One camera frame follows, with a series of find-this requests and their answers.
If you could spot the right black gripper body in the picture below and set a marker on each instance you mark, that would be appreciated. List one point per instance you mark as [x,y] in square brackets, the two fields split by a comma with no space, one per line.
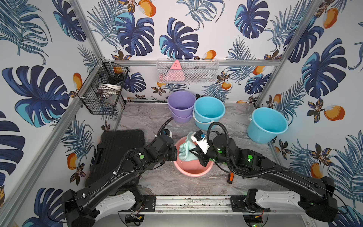
[211,155]

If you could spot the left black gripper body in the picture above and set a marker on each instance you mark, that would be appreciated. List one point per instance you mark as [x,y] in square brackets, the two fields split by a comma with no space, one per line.
[173,153]

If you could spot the mint green microfiber cloth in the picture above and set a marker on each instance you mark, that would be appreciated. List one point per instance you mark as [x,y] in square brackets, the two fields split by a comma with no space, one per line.
[184,149]

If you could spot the pink plastic bucket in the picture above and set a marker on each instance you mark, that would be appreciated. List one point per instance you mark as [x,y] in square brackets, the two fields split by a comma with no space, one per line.
[190,168]

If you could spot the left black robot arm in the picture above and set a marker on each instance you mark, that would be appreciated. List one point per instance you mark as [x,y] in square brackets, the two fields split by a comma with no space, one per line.
[80,206]

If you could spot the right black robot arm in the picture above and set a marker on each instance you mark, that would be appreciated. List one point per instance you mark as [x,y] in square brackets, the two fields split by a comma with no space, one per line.
[316,195]

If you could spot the purple plastic bucket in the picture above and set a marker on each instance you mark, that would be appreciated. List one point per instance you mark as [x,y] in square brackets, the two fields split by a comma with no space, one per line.
[181,105]

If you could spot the black ribbed case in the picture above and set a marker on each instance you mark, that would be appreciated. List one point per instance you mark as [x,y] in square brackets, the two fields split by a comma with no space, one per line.
[110,151]

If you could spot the pink triangular sponge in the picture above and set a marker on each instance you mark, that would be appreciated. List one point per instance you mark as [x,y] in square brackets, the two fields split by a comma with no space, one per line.
[175,73]

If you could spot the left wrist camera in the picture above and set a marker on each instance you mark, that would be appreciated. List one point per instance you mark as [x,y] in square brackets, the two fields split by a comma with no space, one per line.
[167,132]

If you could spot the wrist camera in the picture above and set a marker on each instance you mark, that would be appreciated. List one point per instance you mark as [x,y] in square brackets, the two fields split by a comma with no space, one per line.
[167,132]
[200,139]

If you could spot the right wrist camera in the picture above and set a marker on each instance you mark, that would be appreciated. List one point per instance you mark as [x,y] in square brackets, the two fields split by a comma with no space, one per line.
[200,139]

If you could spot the orange handled screwdriver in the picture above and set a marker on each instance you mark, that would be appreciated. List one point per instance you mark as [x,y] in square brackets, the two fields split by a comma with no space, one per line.
[230,178]

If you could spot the teal bucket with white handle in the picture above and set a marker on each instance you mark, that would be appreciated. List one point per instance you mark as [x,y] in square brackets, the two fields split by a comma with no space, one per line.
[207,110]

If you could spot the teal bucket on wall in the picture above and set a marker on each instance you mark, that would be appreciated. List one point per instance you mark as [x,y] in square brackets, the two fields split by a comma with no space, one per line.
[266,124]

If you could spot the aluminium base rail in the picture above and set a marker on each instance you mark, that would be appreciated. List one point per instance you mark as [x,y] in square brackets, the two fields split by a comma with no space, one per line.
[265,202]

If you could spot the black wire basket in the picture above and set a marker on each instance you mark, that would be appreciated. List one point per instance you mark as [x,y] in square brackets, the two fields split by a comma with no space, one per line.
[103,87]

